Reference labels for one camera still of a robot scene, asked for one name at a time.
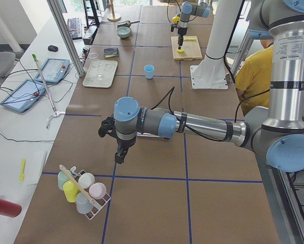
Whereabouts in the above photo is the steel ice scoop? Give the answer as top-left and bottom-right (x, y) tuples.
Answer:
(117, 20), (140, 28)

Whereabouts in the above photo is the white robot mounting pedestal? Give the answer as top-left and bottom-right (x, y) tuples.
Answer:
(190, 0), (244, 89)

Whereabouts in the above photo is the grey folded cloth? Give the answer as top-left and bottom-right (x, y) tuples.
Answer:
(104, 48), (119, 58)

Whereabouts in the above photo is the steel muddler black tip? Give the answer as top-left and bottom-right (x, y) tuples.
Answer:
(137, 132), (168, 139)

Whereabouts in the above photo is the clear wine glass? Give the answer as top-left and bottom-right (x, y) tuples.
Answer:
(88, 52), (104, 80)

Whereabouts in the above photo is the near blue teach pendant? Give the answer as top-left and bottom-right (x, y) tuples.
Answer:
(1, 79), (46, 113)

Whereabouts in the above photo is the far blue teach pendant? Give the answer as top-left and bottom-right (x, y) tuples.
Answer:
(40, 58), (70, 84)

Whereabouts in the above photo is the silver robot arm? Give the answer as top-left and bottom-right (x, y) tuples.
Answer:
(171, 1), (210, 53)
(98, 1), (304, 172)

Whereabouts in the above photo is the pink cup in rack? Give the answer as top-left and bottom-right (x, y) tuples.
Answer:
(89, 182), (107, 199)

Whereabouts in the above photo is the red bottle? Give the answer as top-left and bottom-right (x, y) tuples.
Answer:
(0, 198), (22, 218)

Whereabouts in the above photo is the green bowl of ice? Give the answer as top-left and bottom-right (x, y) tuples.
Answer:
(116, 26), (131, 39)

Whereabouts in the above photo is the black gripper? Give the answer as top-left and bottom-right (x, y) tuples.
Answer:
(171, 21), (187, 50)
(98, 116), (137, 164)

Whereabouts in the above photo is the white wire cup rack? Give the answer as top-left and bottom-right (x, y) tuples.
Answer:
(57, 165), (111, 220)

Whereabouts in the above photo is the aluminium frame post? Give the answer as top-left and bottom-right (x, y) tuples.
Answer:
(47, 0), (85, 77)

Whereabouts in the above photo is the white cup in rack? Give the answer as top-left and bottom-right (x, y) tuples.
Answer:
(78, 172), (95, 189)

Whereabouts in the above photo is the long metal grabber tool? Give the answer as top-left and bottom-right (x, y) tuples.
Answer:
(32, 54), (66, 129)

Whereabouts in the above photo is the cream bear serving tray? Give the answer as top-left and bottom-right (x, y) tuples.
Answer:
(82, 60), (118, 88)

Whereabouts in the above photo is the black power adapter box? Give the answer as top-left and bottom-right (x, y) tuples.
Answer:
(82, 25), (97, 45)

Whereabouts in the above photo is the person in yellow shirt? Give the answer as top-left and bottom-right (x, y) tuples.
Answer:
(235, 39), (274, 114)

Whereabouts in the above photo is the grey blue cup in rack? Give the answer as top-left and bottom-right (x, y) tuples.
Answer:
(76, 193), (92, 214)

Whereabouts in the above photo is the bamboo cutting board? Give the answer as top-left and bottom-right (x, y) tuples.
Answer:
(171, 36), (202, 60)

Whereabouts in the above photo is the yellow cup in rack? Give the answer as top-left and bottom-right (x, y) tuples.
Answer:
(62, 180), (79, 203)

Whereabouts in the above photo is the small yellow plastic tool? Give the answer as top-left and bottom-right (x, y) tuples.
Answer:
(19, 159), (26, 182)

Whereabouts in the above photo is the mint green cup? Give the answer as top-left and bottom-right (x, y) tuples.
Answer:
(57, 171), (69, 190)

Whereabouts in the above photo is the light blue plastic cup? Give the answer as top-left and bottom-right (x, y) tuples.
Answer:
(144, 65), (155, 79)

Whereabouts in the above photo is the blue teach pendant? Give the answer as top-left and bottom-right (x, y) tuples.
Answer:
(1, 79), (46, 113)
(40, 58), (70, 84)

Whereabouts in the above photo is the black keyboard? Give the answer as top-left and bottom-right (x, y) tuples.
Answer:
(66, 17), (82, 40)

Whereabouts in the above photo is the wooden mug tree stand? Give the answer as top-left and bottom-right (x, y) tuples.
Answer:
(107, 0), (121, 22)

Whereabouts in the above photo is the yellow plastic knife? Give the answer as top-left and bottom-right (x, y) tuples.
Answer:
(176, 38), (196, 41)

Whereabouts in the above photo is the wooden stick on rack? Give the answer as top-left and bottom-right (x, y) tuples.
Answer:
(59, 165), (95, 205)

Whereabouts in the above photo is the black computer mouse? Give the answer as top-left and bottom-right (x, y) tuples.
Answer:
(48, 45), (58, 52)

